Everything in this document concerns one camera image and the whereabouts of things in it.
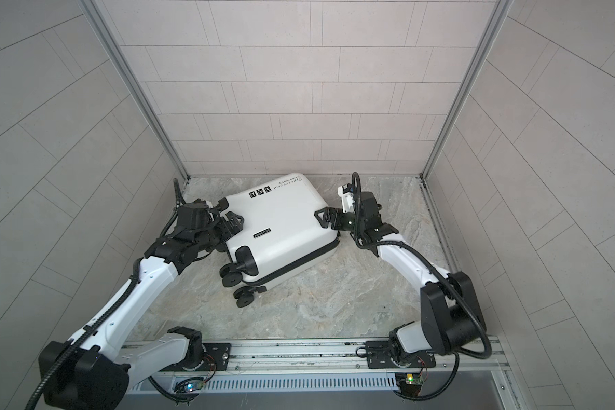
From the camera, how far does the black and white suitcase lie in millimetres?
709

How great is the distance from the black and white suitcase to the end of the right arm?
0.13 ft

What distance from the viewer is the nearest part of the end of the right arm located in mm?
620
